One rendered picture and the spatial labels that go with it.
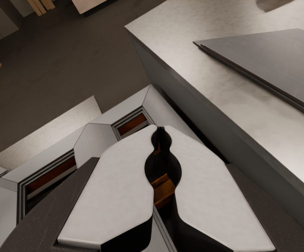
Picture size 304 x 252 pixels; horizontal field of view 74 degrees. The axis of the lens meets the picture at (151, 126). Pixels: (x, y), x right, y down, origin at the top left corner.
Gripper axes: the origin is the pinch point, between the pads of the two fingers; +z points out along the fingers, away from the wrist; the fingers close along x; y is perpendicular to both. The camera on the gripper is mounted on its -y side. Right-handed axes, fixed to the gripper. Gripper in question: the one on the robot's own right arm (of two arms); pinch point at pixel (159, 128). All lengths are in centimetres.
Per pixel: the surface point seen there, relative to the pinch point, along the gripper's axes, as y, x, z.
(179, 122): 27, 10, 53
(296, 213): 27.1, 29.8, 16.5
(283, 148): 13.0, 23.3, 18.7
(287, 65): 1.5, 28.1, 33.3
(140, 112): 30, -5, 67
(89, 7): -15, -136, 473
